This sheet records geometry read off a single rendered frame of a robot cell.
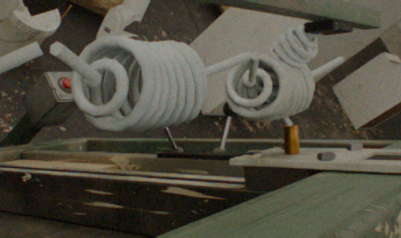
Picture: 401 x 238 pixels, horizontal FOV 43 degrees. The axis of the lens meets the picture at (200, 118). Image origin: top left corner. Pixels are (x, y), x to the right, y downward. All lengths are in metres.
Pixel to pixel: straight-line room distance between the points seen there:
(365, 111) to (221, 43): 2.69
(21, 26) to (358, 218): 2.52
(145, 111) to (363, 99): 5.74
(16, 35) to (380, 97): 4.21
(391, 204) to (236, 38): 3.34
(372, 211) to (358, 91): 5.73
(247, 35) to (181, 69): 3.27
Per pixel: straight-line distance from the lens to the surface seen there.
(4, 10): 1.26
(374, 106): 5.97
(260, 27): 3.56
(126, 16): 1.38
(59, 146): 1.63
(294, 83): 0.51
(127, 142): 1.55
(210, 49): 3.80
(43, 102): 1.75
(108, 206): 0.71
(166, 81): 0.33
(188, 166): 1.08
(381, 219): 0.34
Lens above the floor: 2.09
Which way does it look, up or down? 34 degrees down
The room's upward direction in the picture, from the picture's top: 51 degrees clockwise
